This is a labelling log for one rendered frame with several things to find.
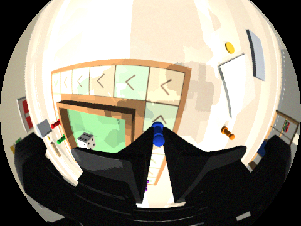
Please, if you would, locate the white die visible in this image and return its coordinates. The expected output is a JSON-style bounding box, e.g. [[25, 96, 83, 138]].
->
[[76, 132, 96, 150]]

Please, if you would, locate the blue pawn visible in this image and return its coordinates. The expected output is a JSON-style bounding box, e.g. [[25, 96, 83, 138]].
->
[[151, 121, 165, 148]]

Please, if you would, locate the red game pawn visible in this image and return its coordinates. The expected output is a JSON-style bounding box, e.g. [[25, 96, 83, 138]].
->
[[51, 118, 60, 129]]

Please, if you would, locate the orange pawn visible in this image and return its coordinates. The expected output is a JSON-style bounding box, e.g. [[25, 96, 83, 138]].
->
[[221, 126, 235, 140]]

